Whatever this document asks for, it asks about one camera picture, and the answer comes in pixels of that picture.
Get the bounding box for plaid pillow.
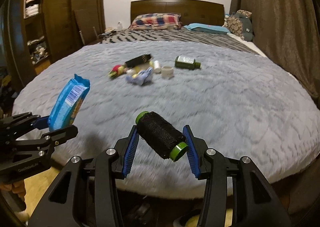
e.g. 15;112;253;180
129;13;182;30

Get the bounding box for white bottle on nightstand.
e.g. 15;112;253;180
117;22;123;31

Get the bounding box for brown wooden wardrobe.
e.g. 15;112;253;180
1;0;105;91

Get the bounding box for white small bottle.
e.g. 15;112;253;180
153;60;162;74

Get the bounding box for brown curtain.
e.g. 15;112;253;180
230;0;319;105

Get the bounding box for grey fluffy blanket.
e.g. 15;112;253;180
12;41;319;183

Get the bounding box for green flat bottle white label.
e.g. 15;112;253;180
175;55;201;70

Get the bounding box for black thread spool green ends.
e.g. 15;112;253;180
136;111;188;162

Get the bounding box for white tape roll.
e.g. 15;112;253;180
161;66;174;79

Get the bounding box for red yellow pompom scrunchie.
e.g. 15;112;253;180
108;65;127;79

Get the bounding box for black grey zigzag bedsheet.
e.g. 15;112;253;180
102;28;265;56

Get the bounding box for blue pillow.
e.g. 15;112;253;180
184;23;229;34

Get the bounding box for black rectangular tube box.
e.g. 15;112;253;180
124;54;152;68

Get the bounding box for dark wooden headboard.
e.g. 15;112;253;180
130;0;225;26

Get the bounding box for blue snack packet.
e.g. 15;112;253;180
48;74;91;131

